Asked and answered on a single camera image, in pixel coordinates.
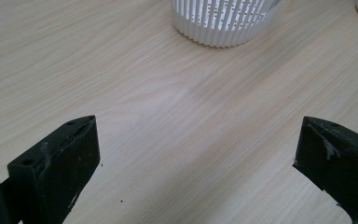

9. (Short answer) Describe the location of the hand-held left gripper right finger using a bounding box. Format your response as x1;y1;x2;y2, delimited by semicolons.
292;116;358;224

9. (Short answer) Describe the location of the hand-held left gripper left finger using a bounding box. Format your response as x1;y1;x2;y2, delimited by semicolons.
0;115;102;224

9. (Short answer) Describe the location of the white slatted plastic basket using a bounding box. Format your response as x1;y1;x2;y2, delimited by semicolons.
171;0;282;49

